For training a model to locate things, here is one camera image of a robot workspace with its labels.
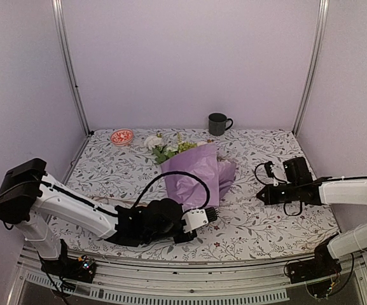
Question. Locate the left aluminium frame post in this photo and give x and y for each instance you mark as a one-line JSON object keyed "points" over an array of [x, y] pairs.
{"points": [[60, 24]]}

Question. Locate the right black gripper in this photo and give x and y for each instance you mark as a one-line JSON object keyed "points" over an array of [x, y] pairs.
{"points": [[270, 199]]}

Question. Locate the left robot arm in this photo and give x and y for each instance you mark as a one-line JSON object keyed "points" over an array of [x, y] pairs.
{"points": [[28, 189]]}

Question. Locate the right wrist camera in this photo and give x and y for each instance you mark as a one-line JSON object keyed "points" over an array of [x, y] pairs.
{"points": [[269, 168]]}

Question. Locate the dark grey metal mug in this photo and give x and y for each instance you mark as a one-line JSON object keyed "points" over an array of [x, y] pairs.
{"points": [[218, 123]]}

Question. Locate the beige raffia ribbon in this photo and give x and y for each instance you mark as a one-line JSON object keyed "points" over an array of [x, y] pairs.
{"points": [[111, 201]]}

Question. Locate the red patterned ceramic bowl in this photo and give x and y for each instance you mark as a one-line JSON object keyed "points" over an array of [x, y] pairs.
{"points": [[122, 137]]}

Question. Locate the purple pink wrapping paper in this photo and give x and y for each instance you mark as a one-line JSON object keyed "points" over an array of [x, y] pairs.
{"points": [[201, 179]]}

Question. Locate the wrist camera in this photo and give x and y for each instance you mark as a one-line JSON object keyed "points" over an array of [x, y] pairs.
{"points": [[194, 219], [269, 168]]}

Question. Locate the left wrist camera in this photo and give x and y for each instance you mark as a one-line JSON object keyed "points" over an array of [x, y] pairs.
{"points": [[194, 219]]}

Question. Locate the front aluminium rail base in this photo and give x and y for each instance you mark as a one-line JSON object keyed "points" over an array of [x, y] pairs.
{"points": [[120, 280]]}

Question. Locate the right aluminium frame post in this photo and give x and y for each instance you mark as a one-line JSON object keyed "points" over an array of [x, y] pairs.
{"points": [[312, 67]]}

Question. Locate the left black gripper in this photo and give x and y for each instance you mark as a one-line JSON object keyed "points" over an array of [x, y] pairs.
{"points": [[190, 237]]}

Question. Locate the white rose long stem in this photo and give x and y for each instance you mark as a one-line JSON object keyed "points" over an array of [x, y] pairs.
{"points": [[155, 142]]}

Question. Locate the aluminium frame post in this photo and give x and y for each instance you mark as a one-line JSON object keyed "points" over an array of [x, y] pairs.
{"points": [[60, 24], [312, 67]]}

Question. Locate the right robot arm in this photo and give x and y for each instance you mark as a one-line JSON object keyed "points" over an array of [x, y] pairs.
{"points": [[333, 192]]}

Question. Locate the green white flower sprig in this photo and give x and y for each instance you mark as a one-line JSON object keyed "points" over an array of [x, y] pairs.
{"points": [[171, 151]]}

